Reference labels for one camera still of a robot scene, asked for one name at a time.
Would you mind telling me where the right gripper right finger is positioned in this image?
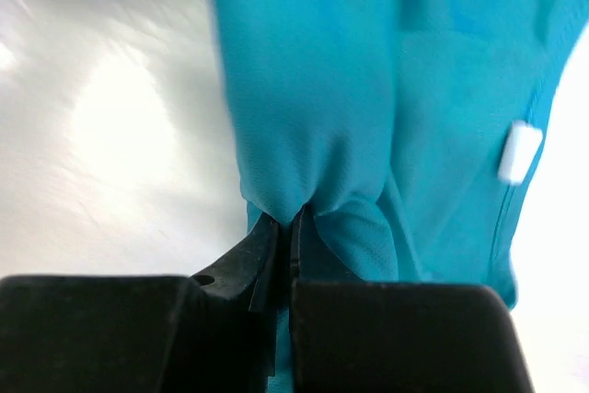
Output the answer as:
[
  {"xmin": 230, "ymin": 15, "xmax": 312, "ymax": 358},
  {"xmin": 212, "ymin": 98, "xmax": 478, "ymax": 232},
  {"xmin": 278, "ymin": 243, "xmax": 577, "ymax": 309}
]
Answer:
[{"xmin": 289, "ymin": 205, "xmax": 361, "ymax": 283}]

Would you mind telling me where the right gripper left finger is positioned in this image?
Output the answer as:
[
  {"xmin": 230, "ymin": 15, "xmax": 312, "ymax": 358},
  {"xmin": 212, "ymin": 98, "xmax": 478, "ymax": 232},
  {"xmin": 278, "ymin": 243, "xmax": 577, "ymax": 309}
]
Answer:
[{"xmin": 193, "ymin": 214, "xmax": 280, "ymax": 377}]

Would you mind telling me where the teal t-shirt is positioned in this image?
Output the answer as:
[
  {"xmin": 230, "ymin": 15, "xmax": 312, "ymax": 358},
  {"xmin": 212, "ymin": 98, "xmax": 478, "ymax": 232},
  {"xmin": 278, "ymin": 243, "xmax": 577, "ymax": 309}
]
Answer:
[{"xmin": 203, "ymin": 0, "xmax": 589, "ymax": 393}]

